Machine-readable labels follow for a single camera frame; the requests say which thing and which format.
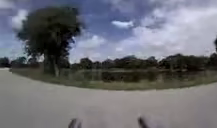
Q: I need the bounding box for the pond water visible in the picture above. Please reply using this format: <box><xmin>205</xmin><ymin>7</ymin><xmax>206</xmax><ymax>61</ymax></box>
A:
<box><xmin>59</xmin><ymin>68</ymin><xmax>217</xmax><ymax>84</ymax></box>

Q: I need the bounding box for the grass verge by water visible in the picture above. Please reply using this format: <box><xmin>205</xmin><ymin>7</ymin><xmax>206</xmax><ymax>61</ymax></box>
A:
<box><xmin>10</xmin><ymin>68</ymin><xmax>217</xmax><ymax>92</ymax></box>

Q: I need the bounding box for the dark tree line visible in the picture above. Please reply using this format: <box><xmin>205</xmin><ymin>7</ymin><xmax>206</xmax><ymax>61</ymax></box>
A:
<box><xmin>0</xmin><ymin>53</ymin><xmax>217</xmax><ymax>72</ymax></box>

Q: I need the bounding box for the grey asphalt path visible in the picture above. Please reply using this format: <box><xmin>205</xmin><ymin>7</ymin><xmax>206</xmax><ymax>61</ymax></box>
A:
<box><xmin>0</xmin><ymin>68</ymin><xmax>217</xmax><ymax>128</ymax></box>

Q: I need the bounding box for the big dark leafy tree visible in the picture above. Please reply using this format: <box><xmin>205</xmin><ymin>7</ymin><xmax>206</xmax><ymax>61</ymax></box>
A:
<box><xmin>16</xmin><ymin>6</ymin><xmax>84</xmax><ymax>77</ymax></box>

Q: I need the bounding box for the robot's own part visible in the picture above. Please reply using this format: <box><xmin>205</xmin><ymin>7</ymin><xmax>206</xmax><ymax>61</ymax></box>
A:
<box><xmin>67</xmin><ymin>117</ymin><xmax>83</xmax><ymax>128</ymax></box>
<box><xmin>137</xmin><ymin>116</ymin><xmax>150</xmax><ymax>128</ymax></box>

